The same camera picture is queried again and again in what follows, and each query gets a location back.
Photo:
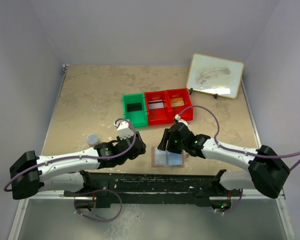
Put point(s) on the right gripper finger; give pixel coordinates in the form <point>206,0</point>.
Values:
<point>171,145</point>
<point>164,140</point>

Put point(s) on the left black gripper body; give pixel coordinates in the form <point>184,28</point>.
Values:
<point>139,144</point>

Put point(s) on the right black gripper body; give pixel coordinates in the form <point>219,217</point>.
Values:
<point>170,140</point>

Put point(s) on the pink leather card holder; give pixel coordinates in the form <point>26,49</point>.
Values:
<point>165,159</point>

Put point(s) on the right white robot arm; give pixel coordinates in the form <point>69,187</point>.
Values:
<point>260,169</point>

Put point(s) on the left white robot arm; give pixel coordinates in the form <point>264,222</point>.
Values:
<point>32,173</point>

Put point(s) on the gold card in red bin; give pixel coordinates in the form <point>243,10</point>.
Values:
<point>177,102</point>

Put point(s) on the black card in green bin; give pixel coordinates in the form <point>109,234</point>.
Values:
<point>134,107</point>

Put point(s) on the white card in red bin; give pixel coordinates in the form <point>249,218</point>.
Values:
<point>156,104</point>

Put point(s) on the middle red plastic bin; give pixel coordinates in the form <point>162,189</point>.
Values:
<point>158,109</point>

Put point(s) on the red plastic bin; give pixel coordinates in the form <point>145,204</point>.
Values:
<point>158,109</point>
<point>175,93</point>

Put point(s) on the clear jar of paper clips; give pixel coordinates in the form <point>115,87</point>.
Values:
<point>92,139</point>

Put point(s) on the right red plastic bin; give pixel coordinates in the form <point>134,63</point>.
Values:
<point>175,93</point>

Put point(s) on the green plastic bin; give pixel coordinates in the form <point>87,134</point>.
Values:
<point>138,119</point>

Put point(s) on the small framed whiteboard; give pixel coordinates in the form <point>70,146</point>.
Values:
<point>215,75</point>

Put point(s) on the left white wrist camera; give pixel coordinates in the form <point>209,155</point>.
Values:
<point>123,130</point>

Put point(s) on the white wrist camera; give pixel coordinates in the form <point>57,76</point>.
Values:
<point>178,119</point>
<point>123,130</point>

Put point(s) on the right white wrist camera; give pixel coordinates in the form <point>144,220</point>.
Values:
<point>178,119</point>

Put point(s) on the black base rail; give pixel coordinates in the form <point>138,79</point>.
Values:
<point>153,189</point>

